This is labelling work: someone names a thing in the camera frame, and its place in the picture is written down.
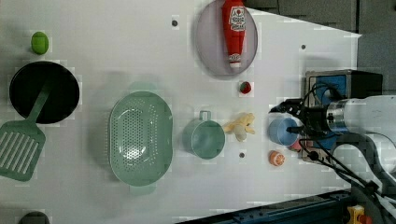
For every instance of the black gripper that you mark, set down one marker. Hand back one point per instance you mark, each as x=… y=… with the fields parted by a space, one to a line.
x=313 y=118

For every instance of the yellow plush banana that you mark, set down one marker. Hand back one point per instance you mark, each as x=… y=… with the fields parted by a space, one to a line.
x=240 y=127

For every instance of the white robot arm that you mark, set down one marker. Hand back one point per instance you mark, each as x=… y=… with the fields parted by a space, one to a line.
x=364 y=132

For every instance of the blue bowl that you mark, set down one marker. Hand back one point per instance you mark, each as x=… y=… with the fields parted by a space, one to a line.
x=278 y=133

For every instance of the large red strawberry toy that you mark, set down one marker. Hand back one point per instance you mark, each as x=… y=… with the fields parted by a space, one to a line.
x=296 y=146

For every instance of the orange slice toy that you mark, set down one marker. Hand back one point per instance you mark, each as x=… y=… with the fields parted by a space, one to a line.
x=276 y=158

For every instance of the small red strawberry toy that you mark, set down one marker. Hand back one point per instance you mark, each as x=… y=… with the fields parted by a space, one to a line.
x=245 y=87

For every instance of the green measuring cup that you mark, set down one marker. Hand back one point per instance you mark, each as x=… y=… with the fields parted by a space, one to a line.
x=203 y=137

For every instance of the yellow emergency stop button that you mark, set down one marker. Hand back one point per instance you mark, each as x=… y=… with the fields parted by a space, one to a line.
x=357 y=215

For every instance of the red ketchup bottle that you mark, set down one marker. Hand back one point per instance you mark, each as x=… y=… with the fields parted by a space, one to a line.
x=234 y=29

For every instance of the green oval colander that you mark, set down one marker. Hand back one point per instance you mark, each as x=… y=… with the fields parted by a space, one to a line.
x=140 y=138

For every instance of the black frying pan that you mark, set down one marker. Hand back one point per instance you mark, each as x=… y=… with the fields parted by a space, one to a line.
x=28 y=82

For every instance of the green lime toy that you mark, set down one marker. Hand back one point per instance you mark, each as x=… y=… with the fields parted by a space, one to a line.
x=39 y=43

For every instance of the green slotted spatula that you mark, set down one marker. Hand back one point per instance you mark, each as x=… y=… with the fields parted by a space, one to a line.
x=22 y=142

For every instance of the dark round object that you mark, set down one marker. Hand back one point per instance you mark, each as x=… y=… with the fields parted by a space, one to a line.
x=34 y=218

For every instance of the blue metal frame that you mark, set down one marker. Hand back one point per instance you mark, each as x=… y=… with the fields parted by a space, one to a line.
x=327 y=208

